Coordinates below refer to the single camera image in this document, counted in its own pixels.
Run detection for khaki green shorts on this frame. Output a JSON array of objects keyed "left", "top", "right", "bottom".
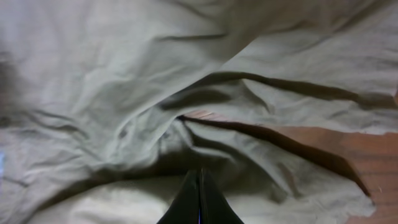
[{"left": 1, "top": 0, "right": 397, "bottom": 223}]

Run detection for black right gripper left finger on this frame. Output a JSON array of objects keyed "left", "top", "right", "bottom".
[{"left": 157, "top": 170, "right": 200, "bottom": 224}]

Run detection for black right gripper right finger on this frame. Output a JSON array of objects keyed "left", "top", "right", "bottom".
[{"left": 199, "top": 169, "right": 243, "bottom": 224}]

